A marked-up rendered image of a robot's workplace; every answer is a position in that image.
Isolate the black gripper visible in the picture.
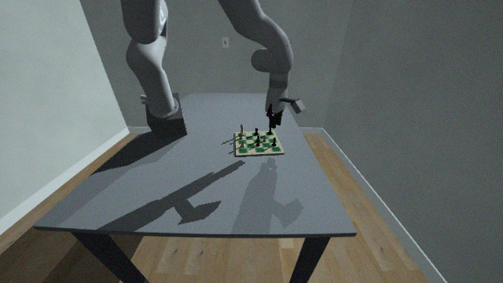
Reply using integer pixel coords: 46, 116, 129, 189
265, 87, 288, 129

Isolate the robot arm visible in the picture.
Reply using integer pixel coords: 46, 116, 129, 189
120, 0, 293, 118

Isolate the green and cream chessboard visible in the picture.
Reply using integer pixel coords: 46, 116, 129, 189
235, 130, 285, 156

